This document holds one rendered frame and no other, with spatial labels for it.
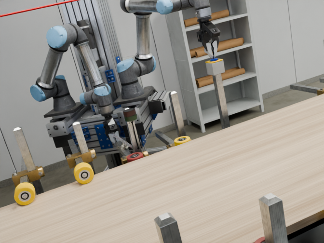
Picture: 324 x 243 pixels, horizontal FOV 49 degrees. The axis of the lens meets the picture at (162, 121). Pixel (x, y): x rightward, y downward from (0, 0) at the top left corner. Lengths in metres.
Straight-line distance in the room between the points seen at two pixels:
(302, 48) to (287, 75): 0.45
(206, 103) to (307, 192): 3.72
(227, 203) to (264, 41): 4.18
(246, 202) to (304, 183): 0.21
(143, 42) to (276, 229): 1.69
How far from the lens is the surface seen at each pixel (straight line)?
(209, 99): 4.85
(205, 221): 1.13
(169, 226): 0.69
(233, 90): 5.01
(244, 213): 1.14
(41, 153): 4.46
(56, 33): 2.13
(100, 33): 2.50
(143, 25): 2.26
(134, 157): 1.68
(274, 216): 0.80
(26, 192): 1.58
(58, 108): 2.49
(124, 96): 2.30
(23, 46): 4.26
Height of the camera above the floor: 1.53
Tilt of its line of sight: 17 degrees down
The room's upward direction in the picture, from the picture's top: 13 degrees counter-clockwise
